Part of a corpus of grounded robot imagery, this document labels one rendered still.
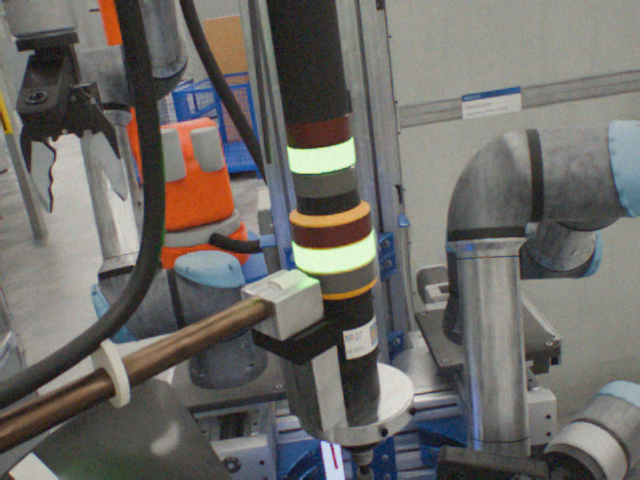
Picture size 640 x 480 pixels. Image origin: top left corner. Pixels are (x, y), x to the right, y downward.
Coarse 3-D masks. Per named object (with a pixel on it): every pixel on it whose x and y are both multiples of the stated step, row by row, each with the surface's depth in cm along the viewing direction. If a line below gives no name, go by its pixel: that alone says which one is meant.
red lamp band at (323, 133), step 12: (336, 120) 33; (348, 120) 33; (288, 132) 33; (300, 132) 33; (312, 132) 33; (324, 132) 33; (336, 132) 33; (348, 132) 33; (288, 144) 34; (300, 144) 33; (312, 144) 33; (324, 144) 33
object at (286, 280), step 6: (294, 270) 35; (282, 276) 34; (288, 276) 34; (294, 276) 34; (300, 276) 34; (306, 276) 34; (270, 282) 34; (276, 282) 34; (282, 282) 34; (288, 282) 34; (294, 282) 34; (276, 288) 34; (282, 288) 33
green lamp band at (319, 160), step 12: (348, 144) 34; (300, 156) 33; (312, 156) 33; (324, 156) 33; (336, 156) 33; (348, 156) 34; (300, 168) 34; (312, 168) 33; (324, 168) 33; (336, 168) 33
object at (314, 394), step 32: (256, 288) 34; (288, 288) 33; (320, 288) 34; (288, 320) 33; (320, 320) 35; (288, 352) 34; (320, 352) 34; (288, 384) 37; (320, 384) 35; (384, 384) 40; (320, 416) 36; (352, 416) 37; (384, 416) 37
